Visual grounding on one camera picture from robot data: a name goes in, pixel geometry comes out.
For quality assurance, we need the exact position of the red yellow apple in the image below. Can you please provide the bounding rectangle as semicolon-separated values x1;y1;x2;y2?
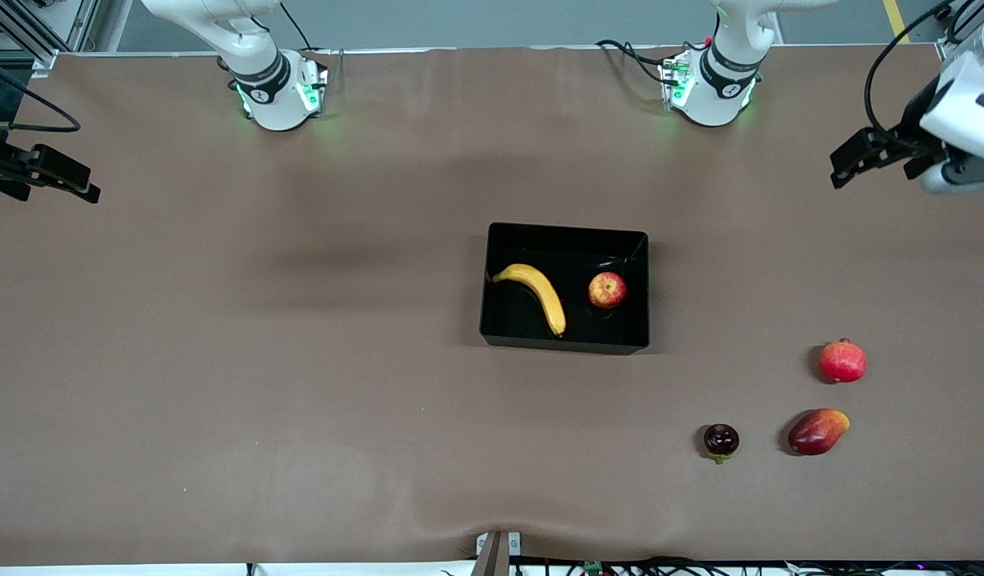
587;271;628;310

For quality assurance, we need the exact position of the yellow banana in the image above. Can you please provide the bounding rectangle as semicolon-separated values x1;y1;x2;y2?
492;263;567;338

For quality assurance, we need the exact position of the black plastic box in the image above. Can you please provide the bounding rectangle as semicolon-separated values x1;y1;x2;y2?
478;222;651;355

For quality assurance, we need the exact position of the red pomegranate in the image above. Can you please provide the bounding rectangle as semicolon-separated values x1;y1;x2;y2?
819;338;868;384

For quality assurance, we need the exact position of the table cover cloth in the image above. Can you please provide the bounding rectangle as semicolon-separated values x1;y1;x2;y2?
0;44;984;565

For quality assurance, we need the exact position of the red yellow mango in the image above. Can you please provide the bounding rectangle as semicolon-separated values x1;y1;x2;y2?
787;408;851;457

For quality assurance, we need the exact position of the dark purple mangosteen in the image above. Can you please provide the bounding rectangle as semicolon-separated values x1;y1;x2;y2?
703;423;741;465

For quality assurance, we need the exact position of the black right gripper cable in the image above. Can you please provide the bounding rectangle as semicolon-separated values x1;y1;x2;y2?
0;58;82;133

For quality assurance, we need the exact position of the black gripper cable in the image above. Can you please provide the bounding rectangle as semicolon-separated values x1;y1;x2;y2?
864;0;973;141
0;58;82;133

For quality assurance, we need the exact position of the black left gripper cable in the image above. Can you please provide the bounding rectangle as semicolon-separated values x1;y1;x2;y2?
864;0;973;141

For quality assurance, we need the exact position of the aluminium frame profile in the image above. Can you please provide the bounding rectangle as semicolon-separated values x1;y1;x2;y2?
0;0;101;77
936;0;981;63

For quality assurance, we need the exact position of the black right arm base cable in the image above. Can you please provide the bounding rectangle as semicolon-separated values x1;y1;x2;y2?
280;0;314;51

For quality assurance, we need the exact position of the black arm base cable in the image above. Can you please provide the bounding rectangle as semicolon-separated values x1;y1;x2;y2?
596;38;673;85
280;0;314;51

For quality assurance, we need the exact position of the black left arm base cable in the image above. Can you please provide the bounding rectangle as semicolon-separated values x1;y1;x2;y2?
596;38;673;85

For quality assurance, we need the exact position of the grey metal bracket with post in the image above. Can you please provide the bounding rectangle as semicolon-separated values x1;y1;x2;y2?
474;530;522;576

